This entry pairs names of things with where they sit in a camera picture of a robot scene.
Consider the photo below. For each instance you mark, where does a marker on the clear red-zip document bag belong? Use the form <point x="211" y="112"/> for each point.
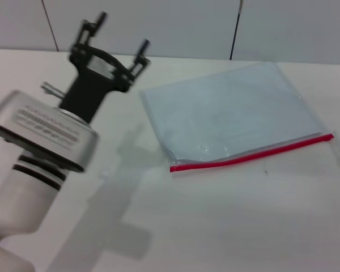
<point x="229" y="113"/>

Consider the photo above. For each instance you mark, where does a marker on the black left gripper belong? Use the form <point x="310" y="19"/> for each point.
<point x="88" y="88"/>

